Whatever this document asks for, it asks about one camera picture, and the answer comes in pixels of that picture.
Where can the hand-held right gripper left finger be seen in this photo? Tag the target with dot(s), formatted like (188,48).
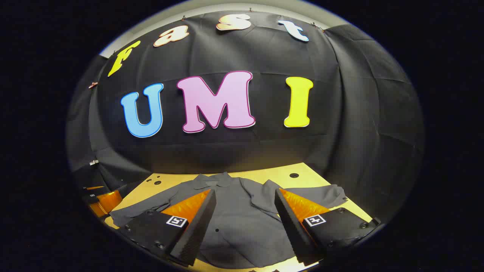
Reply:
(196,230)

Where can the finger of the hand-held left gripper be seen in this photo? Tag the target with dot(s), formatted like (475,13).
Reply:
(90,196)
(109,202)

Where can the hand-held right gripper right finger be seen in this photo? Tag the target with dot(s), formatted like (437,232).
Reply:
(293,230)

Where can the grey button-up shirt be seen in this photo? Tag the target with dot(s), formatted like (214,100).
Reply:
(242,226)

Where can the black backdrop cloth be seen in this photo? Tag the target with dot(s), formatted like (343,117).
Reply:
(264,151)

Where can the copper clip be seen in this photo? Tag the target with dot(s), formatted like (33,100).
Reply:
(92,85)

